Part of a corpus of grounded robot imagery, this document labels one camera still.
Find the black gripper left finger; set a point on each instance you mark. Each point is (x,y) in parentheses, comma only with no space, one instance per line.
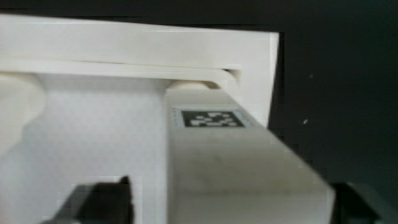
(97,204)

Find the white right fence block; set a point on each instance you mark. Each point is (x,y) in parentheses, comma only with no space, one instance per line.
(99,48)

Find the white desk top tray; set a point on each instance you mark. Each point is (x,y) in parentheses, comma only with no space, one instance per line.
(92,138)

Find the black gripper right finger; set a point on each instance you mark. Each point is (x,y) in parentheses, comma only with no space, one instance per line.
(358,206)

